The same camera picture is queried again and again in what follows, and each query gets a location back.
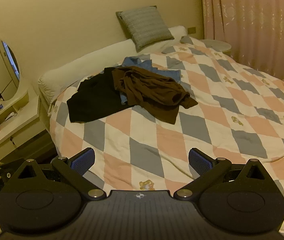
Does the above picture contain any brown garment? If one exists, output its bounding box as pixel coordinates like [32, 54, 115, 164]
[111, 66, 199, 125]

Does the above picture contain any pink curtain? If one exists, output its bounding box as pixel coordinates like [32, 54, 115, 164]
[199, 0, 284, 90]

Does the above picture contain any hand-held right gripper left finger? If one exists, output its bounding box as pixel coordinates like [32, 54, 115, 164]
[12, 147, 106, 201]

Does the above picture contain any white bolster pillow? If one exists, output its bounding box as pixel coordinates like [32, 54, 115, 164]
[38, 25, 189, 105]

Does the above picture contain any blue garment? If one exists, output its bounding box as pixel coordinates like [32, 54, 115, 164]
[102, 56, 182, 105]

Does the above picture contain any white dressing table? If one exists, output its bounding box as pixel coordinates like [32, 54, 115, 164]
[0, 85, 52, 163]

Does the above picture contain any black garment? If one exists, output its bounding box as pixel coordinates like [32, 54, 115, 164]
[66, 67, 132, 123]

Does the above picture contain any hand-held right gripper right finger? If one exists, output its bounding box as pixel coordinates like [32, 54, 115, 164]
[173, 147, 275, 201]

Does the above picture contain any round white side table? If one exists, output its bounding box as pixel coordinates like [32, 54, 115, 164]
[201, 39, 232, 56]

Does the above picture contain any checked pink grey quilt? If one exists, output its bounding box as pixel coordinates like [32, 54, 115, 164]
[47, 35, 284, 240]

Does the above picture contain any grey striped cushion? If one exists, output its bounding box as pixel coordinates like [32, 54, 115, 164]
[115, 5, 175, 53]

